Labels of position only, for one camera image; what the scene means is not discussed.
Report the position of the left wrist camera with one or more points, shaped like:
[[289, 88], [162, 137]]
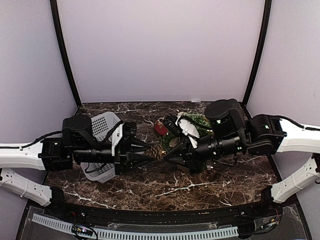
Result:
[[121, 133]]

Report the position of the black front rail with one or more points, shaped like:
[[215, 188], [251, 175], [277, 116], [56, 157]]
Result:
[[234, 215]]

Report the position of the right black frame post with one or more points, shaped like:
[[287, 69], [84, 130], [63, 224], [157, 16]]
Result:
[[259, 52]]

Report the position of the brown pine cone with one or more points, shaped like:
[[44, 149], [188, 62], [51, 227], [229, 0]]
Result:
[[157, 152]]

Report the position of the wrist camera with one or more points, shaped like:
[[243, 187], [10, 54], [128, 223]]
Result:
[[182, 125], [121, 133]]

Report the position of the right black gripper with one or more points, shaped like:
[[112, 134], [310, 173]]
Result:
[[188, 159]]

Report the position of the red floral plate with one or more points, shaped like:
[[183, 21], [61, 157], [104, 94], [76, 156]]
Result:
[[159, 127]]

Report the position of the small seashell ornament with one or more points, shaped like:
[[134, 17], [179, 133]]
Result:
[[174, 142]]

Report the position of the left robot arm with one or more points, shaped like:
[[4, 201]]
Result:
[[58, 150]]

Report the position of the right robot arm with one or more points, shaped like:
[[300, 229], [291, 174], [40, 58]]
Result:
[[230, 134]]

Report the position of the white cable duct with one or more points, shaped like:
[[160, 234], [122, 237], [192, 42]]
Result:
[[118, 231]]

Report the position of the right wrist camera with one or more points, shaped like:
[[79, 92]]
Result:
[[182, 125]]

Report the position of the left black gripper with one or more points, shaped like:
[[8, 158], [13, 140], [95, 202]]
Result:
[[122, 158]]

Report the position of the small potted christmas tree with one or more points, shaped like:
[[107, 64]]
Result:
[[202, 125]]

